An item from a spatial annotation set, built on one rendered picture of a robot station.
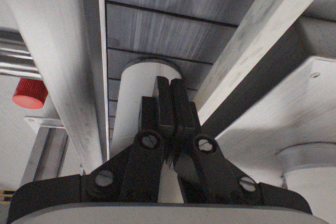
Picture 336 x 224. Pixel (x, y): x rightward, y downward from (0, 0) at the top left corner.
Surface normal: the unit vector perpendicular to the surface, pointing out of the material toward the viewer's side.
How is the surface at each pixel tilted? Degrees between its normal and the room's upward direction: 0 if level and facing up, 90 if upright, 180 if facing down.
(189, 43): 0
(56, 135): 90
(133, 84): 90
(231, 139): 0
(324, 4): 0
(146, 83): 90
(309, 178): 93
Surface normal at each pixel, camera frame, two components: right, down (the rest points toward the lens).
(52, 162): 0.22, -0.50
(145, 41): 0.00, 0.86
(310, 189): -0.74, -0.33
